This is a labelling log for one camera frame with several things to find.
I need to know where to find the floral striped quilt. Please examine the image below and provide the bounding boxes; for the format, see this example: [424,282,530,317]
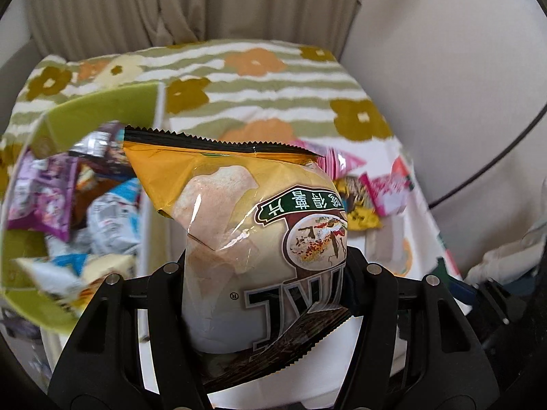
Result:
[1,40,393,183]

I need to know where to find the pink white snack bag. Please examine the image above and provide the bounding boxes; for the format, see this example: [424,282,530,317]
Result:
[359,155,414,217]

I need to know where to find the purple snack bag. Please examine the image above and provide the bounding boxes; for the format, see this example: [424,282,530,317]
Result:
[8,151,79,242]

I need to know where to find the black curved cable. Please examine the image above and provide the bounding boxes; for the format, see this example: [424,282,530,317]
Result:
[428,102,547,209]

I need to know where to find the yellow potato chips bag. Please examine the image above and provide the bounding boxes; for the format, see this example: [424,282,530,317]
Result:
[123,127,349,392]

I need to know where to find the pink striped snack bag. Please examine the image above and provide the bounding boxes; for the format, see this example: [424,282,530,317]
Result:
[291,139,366,180]

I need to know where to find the white blue snack bag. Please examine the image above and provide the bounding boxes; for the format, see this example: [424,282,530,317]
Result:
[87,178,141,255]

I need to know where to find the beige curtain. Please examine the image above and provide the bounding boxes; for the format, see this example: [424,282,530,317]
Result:
[26,0,360,60]

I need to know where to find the yellow brown snack bag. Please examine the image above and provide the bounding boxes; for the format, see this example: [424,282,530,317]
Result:
[334,176,382,231]

